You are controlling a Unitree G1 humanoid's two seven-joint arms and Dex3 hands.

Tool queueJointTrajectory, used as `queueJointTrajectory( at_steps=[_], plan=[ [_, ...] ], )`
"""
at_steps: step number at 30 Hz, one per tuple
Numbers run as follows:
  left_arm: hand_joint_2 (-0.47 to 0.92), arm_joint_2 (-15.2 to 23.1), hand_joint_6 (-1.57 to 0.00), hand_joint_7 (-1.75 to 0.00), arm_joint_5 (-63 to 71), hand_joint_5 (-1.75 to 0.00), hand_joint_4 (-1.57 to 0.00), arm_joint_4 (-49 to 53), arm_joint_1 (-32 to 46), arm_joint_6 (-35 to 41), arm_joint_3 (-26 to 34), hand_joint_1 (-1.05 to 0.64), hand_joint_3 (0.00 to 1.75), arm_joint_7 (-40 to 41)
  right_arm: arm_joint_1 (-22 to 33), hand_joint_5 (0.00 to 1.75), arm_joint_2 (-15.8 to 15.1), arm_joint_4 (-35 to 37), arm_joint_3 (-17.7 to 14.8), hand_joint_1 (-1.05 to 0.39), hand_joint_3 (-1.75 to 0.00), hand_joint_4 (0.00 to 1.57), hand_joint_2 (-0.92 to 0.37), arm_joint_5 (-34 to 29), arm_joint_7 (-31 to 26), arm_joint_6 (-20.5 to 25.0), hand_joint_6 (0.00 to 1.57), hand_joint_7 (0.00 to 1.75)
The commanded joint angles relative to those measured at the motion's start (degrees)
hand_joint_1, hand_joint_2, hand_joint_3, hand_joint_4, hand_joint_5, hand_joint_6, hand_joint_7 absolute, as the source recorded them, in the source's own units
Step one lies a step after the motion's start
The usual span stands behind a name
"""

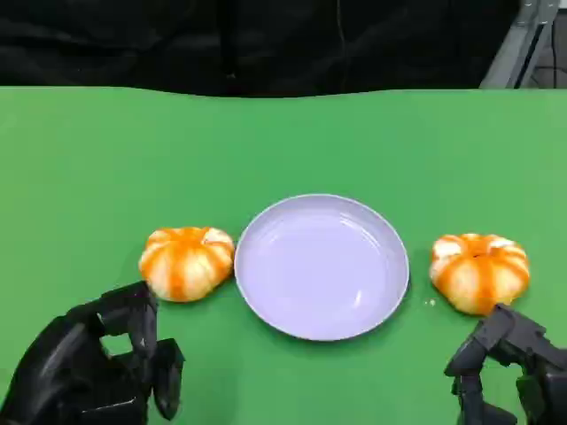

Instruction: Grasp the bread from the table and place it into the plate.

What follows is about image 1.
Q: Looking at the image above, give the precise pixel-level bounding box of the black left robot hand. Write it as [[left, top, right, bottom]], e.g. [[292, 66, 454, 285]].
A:
[[0, 280, 186, 425]]

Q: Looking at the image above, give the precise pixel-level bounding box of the black backdrop cloth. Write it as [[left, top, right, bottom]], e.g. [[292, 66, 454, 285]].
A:
[[0, 0, 520, 98]]

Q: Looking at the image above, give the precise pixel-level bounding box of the green table cloth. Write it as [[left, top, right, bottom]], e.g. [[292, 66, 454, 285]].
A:
[[0, 86, 567, 425]]

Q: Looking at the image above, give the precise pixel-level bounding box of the orange white toy bread roll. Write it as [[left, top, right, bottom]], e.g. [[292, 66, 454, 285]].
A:
[[428, 232, 532, 317], [137, 226, 236, 304]]

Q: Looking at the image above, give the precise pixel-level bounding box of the grey aluminium frame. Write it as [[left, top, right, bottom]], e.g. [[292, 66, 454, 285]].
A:
[[479, 0, 567, 89]]

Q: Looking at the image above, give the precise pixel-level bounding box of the lilac plate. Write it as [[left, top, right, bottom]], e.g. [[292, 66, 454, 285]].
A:
[[233, 193, 411, 343]]

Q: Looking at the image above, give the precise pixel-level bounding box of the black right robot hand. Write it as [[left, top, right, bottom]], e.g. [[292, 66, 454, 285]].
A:
[[444, 303, 567, 425]]

